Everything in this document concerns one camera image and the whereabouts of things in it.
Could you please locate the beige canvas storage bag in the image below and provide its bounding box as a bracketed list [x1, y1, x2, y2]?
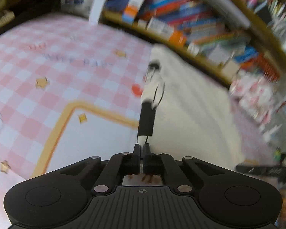
[148, 44, 245, 170]

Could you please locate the black white zipper pull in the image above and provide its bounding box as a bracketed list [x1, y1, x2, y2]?
[137, 60, 165, 146]

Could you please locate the pink white plush bunny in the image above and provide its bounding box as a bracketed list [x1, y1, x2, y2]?
[229, 70, 275, 131]

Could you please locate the pink checkered bed sheet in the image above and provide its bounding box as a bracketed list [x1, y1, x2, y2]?
[0, 14, 273, 228]

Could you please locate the wooden shelf board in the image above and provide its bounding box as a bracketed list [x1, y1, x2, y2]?
[102, 11, 231, 88]

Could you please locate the cream small box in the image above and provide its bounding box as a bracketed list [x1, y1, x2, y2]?
[222, 60, 240, 79]

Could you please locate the white square box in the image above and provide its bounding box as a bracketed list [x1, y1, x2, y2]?
[207, 45, 231, 66]

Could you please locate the flat white orange box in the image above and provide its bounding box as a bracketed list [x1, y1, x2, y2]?
[147, 17, 186, 47]

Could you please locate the row of colourful books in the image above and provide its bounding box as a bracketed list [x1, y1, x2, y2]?
[104, 0, 284, 82]

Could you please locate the tall white orange blue box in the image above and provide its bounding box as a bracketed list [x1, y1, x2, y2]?
[122, 0, 145, 24]

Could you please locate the white wrist watch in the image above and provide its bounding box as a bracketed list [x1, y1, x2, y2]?
[0, 10, 15, 28]

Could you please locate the white shelf post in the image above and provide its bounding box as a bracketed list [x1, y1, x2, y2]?
[89, 0, 107, 25]

